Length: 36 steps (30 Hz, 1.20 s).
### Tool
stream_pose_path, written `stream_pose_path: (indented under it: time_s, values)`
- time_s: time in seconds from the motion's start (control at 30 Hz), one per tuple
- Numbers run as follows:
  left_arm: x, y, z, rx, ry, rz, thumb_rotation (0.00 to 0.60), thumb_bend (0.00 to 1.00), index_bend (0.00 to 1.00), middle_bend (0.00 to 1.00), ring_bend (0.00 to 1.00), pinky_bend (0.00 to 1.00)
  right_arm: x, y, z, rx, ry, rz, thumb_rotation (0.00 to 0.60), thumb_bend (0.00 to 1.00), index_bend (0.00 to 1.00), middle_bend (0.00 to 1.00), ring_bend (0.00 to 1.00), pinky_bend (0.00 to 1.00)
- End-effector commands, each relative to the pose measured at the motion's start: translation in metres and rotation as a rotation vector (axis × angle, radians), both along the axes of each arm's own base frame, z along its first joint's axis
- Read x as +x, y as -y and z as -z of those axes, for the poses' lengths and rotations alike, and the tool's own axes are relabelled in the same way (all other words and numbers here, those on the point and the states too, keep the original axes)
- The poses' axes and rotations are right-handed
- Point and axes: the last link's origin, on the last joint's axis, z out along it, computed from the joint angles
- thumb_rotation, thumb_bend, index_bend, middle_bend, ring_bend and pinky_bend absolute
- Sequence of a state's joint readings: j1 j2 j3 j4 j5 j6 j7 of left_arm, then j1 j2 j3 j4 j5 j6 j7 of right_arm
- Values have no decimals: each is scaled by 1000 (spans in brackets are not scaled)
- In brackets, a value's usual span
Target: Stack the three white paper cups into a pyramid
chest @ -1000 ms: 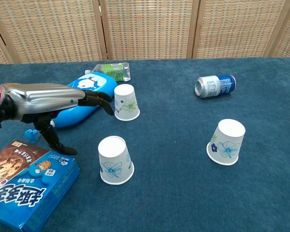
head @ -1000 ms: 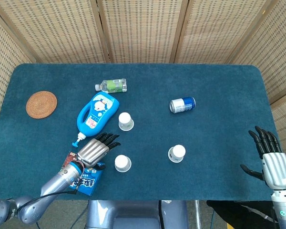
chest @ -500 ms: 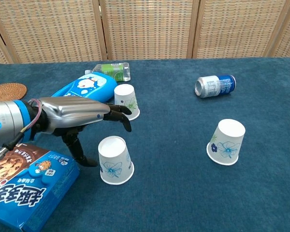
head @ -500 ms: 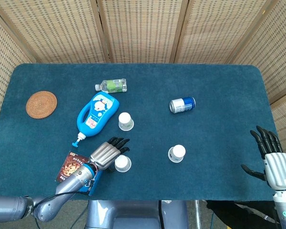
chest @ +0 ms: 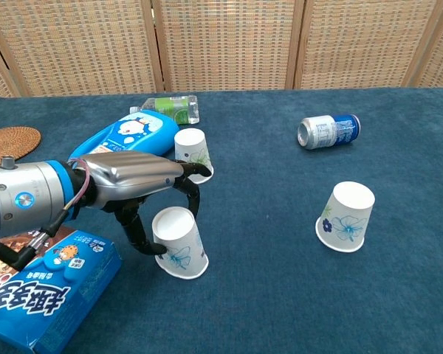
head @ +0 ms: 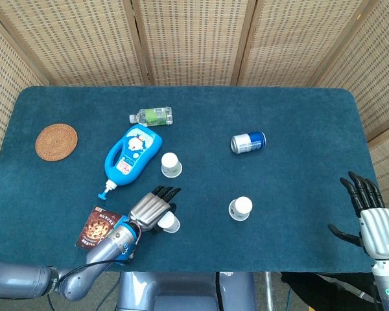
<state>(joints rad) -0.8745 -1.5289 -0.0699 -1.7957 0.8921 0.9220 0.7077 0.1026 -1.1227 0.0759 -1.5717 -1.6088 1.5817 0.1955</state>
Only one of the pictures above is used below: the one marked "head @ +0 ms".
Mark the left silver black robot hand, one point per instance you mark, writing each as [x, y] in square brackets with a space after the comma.
[149, 209]

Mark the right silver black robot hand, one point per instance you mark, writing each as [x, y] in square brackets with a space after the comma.
[377, 226]

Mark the white paper cup blue flower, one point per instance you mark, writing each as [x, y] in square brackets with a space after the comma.
[169, 223]
[240, 207]

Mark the white paper cup green flower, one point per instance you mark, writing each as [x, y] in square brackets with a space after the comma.
[171, 163]

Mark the blue detergent pump bottle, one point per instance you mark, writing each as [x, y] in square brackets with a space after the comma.
[133, 155]

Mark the blue brown cookie box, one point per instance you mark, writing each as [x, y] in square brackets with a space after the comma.
[95, 228]

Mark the grey robot torso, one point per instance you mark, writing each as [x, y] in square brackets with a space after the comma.
[181, 291]

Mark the clear water bottle green label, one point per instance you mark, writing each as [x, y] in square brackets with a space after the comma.
[152, 116]

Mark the teal table mat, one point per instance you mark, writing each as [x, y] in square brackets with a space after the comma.
[278, 194]

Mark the round woven rattan coaster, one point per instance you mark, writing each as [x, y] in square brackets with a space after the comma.
[56, 142]

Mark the blue silver drink can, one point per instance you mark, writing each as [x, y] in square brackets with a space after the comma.
[248, 142]

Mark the silver table leg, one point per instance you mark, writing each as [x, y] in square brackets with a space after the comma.
[268, 290]

